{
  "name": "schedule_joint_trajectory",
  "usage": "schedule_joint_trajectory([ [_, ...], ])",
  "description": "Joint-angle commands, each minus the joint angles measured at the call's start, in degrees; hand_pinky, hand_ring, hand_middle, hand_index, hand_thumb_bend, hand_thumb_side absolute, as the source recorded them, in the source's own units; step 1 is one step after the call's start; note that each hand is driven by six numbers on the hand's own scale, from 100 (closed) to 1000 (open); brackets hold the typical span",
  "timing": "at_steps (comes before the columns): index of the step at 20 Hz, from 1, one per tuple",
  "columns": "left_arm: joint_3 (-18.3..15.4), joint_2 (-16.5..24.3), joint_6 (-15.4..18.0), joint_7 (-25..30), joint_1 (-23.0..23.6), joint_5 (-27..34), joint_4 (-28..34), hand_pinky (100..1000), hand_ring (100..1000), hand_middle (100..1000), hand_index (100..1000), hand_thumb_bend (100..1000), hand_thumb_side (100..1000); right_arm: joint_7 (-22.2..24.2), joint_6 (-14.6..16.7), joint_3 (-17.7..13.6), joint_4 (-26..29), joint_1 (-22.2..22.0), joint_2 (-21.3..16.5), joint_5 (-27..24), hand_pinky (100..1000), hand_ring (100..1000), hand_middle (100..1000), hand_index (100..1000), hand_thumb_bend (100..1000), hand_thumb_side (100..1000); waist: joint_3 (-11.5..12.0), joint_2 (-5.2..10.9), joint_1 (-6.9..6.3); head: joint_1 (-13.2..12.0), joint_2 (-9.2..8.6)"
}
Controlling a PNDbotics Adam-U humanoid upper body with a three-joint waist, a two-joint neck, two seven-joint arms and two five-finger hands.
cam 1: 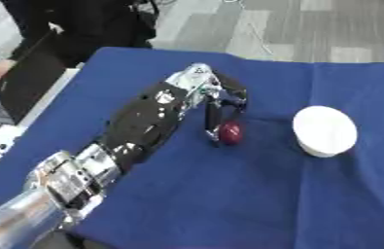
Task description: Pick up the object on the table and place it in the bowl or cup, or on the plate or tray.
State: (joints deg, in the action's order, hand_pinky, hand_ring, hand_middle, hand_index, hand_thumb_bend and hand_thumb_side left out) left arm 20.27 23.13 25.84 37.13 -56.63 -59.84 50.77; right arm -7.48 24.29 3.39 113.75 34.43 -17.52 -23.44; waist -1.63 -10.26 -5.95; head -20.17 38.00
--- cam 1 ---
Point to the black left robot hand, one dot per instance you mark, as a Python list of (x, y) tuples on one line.
[(229, 97)]

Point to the dark red round toy fruit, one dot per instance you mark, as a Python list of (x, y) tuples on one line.
[(232, 133)]

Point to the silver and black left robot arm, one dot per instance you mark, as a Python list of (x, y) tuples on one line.
[(138, 123)]

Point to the white round bowl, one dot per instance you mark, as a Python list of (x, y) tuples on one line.
[(324, 130)]

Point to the person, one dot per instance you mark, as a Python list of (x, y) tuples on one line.
[(87, 26)]

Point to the black laptop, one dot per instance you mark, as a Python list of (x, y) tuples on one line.
[(27, 81)]

